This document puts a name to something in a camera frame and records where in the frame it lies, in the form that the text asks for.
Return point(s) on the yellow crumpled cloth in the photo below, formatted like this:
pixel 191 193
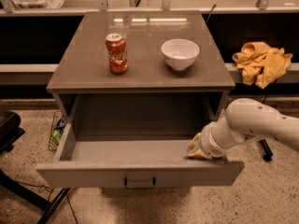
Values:
pixel 261 64

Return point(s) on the wire basket with items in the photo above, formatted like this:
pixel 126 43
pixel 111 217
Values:
pixel 56 130

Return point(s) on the grey top drawer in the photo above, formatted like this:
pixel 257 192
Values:
pixel 135 141

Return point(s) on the red soda can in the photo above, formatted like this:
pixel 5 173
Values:
pixel 117 51

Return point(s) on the black chair base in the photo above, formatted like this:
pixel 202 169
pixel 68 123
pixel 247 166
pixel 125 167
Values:
pixel 18 171

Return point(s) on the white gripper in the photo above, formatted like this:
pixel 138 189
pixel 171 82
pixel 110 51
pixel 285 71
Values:
pixel 207 142

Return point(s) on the white bowl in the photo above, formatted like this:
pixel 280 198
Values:
pixel 180 53

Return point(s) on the grey drawer cabinet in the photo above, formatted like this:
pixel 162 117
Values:
pixel 84 69

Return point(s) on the black stand leg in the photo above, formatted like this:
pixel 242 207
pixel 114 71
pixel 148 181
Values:
pixel 267 156

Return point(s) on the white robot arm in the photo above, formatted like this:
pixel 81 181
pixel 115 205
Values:
pixel 244 121

